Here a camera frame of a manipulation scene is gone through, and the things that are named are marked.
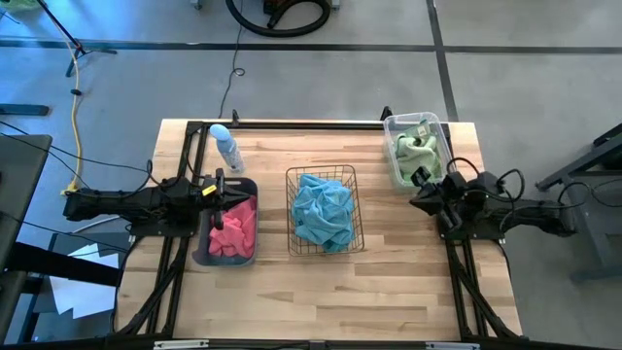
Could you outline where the teal plastic basket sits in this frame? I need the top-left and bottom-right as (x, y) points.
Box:
(192, 177), (259, 267)

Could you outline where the black floor beam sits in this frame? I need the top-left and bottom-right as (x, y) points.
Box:
(0, 241), (122, 288)

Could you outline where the black vacuum hose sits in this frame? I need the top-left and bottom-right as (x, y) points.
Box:
(224, 0), (332, 39)

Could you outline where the green microfiber towel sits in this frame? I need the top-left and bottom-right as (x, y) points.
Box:
(393, 121), (443, 179)
(400, 164), (441, 184)

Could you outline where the light blue spray bottle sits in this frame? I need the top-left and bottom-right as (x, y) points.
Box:
(209, 123), (246, 174)

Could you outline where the yellow extension cable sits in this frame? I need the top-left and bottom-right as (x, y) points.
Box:
(60, 41), (85, 195)

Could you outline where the black flat floor bar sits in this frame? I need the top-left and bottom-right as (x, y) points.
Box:
(0, 103), (52, 117)

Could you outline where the black desk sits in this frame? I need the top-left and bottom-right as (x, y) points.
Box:
(0, 133), (53, 273)

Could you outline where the dark metal table frame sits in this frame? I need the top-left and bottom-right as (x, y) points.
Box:
(534, 122), (622, 286)

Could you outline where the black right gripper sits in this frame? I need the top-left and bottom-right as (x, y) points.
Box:
(408, 165), (468, 233)

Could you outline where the clear plastic bin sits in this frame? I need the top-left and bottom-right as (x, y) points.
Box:
(382, 112), (458, 191)

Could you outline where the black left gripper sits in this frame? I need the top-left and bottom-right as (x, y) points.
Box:
(191, 167), (254, 230)

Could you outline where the thin black floor cable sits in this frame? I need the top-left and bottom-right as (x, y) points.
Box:
(217, 0), (247, 120)

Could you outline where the black tripod stand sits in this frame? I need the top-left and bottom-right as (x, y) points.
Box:
(36, 0), (118, 79)

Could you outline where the black aluminium table frame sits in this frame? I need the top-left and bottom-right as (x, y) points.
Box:
(110, 119), (524, 350)

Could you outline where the white paper sheet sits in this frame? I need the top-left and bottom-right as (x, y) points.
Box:
(48, 242), (121, 320)

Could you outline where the brown wire basket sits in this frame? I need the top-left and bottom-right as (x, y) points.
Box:
(285, 163), (365, 258)

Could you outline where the green cloth bundle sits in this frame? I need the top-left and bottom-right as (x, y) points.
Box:
(0, 0), (43, 14)

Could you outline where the silver metal bracket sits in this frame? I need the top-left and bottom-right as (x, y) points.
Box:
(426, 341), (481, 350)
(154, 339), (209, 350)

